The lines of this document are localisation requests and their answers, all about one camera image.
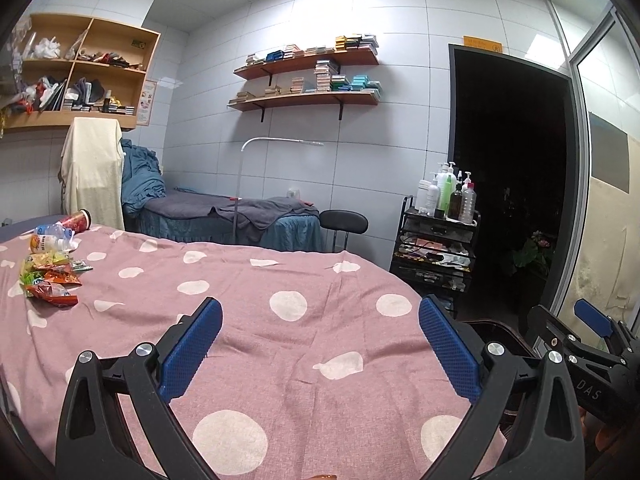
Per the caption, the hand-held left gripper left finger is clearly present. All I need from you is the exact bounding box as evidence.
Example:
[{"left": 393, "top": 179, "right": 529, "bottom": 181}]
[{"left": 55, "top": 297, "right": 223, "bottom": 480}]

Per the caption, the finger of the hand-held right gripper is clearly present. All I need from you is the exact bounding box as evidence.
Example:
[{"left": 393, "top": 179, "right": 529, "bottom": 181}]
[
  {"left": 575, "top": 298, "right": 640, "bottom": 361},
  {"left": 530, "top": 305, "right": 581, "bottom": 361}
]

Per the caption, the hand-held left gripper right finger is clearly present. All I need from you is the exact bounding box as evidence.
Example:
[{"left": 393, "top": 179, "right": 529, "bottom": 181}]
[{"left": 419, "top": 296, "right": 586, "bottom": 480}]

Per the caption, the potted plant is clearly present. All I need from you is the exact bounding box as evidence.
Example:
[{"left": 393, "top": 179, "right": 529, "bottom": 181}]
[{"left": 512, "top": 230, "right": 556, "bottom": 281}]

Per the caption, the pink polka-dot blanket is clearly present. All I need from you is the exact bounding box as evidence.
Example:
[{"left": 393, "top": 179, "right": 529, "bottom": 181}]
[{"left": 0, "top": 222, "right": 508, "bottom": 480}]

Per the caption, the black drawer trolley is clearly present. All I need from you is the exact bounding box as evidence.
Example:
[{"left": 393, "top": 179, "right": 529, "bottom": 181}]
[{"left": 390, "top": 195, "right": 482, "bottom": 306}]

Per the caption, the brown bottle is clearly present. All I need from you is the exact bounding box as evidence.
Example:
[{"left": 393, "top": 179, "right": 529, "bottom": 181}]
[{"left": 446, "top": 180, "right": 466, "bottom": 221}]

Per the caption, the teal skirted massage bed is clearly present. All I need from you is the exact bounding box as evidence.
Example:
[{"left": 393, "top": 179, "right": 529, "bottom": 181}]
[{"left": 122, "top": 189, "right": 323, "bottom": 253}]

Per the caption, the grey blanket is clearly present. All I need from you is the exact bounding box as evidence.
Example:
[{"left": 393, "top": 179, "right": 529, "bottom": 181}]
[{"left": 145, "top": 189, "right": 321, "bottom": 231}]

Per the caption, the pile of colourful snack packets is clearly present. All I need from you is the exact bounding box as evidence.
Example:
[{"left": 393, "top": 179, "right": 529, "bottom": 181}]
[{"left": 7, "top": 252, "right": 93, "bottom": 308}]

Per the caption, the white jar bottle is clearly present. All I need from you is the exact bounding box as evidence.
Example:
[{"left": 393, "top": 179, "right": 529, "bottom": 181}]
[{"left": 415, "top": 179, "right": 440, "bottom": 216}]

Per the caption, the aluminium glass partition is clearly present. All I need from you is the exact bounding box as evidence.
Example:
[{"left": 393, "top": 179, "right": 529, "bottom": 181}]
[{"left": 545, "top": 0, "right": 640, "bottom": 341}]

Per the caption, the white pump bottle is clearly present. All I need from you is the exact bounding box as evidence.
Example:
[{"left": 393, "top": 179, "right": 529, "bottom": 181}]
[{"left": 431, "top": 161, "right": 453, "bottom": 213}]

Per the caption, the black stool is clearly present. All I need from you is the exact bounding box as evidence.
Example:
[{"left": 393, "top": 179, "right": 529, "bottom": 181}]
[{"left": 319, "top": 209, "right": 370, "bottom": 253}]

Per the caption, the red paper cup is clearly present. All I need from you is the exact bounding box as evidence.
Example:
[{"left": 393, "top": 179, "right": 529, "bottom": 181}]
[{"left": 64, "top": 208, "right": 92, "bottom": 235}]

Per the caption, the blue bedding pile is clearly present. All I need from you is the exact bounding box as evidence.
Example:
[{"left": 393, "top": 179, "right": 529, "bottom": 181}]
[{"left": 120, "top": 139, "right": 168, "bottom": 216}]

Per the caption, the clear bottle orange label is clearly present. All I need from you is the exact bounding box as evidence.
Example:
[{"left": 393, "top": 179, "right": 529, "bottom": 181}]
[{"left": 30, "top": 224, "right": 81, "bottom": 253}]

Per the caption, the cream towel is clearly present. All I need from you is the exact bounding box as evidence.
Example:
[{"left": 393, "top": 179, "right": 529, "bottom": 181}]
[{"left": 59, "top": 116, "right": 126, "bottom": 231}]

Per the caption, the white arched floor lamp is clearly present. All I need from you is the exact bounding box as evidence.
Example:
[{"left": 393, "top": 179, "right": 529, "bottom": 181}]
[{"left": 232, "top": 137, "right": 326, "bottom": 246}]

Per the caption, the row of small flat boxes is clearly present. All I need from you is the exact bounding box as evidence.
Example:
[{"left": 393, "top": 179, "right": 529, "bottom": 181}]
[{"left": 62, "top": 102, "right": 137, "bottom": 117}]

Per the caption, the wooden cubby shelf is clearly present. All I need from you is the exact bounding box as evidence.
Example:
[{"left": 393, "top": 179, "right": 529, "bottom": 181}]
[{"left": 0, "top": 12, "right": 162, "bottom": 133}]

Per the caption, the yellow door sign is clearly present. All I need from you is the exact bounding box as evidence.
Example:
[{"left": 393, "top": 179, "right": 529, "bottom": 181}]
[{"left": 462, "top": 35, "right": 503, "bottom": 53}]

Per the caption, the white plastic bag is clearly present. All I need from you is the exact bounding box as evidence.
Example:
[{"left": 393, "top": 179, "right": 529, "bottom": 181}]
[{"left": 32, "top": 36, "right": 62, "bottom": 60}]

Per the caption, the pink wall poster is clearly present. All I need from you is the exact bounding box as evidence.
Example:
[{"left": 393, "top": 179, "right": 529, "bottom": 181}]
[{"left": 139, "top": 79, "right": 158, "bottom": 127}]

